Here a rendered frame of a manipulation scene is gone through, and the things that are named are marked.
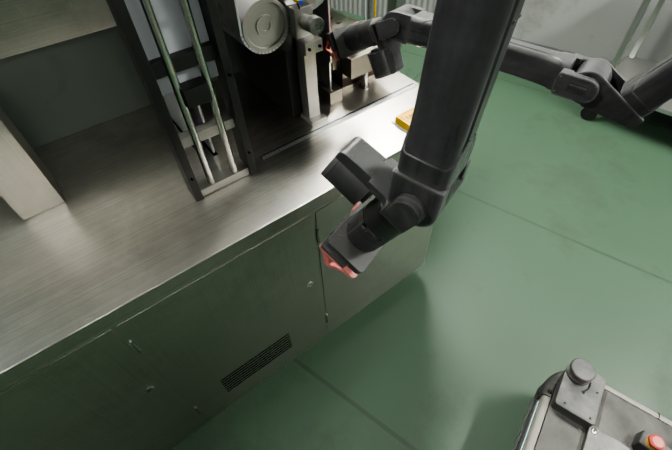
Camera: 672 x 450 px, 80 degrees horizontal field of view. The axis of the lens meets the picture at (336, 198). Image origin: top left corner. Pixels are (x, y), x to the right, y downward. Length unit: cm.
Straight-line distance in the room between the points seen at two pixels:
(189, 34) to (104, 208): 47
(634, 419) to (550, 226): 96
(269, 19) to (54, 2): 50
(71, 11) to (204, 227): 62
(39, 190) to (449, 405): 142
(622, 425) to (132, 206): 148
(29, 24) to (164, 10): 48
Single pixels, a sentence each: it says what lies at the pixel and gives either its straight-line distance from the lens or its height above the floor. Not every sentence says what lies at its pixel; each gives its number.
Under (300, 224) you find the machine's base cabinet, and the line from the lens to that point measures 100.
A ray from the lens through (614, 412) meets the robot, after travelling 159.
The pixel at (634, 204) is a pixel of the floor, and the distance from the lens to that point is 256.
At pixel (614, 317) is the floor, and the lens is 206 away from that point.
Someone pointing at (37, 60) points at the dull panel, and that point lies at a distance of 126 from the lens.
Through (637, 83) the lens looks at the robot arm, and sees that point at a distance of 83.
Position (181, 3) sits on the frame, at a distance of 79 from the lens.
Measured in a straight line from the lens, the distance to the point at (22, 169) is 107.
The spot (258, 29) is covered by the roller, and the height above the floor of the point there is 117.
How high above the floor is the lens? 158
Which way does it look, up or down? 47 degrees down
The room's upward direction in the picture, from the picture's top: 3 degrees counter-clockwise
